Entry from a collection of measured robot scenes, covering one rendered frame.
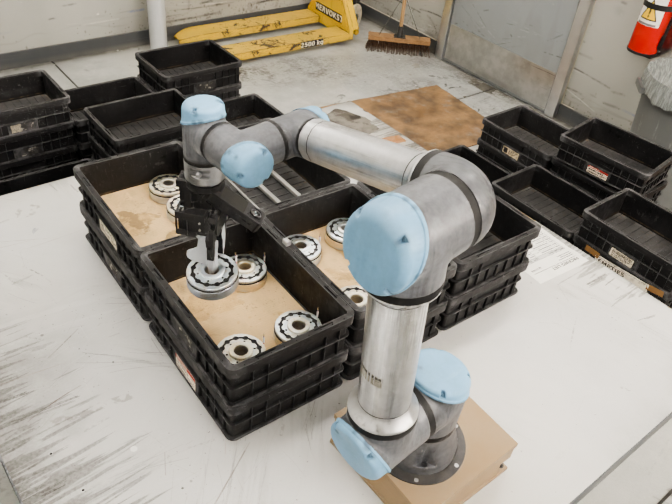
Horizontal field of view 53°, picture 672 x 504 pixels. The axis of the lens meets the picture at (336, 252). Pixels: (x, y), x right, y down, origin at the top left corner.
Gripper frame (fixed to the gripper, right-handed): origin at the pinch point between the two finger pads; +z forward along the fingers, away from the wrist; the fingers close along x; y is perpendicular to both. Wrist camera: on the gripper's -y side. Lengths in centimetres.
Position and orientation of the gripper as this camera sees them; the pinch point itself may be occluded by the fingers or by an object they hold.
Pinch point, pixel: (218, 262)
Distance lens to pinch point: 137.8
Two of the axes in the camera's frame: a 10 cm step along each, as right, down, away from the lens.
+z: -0.9, 7.8, 6.2
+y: -9.9, -1.5, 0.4
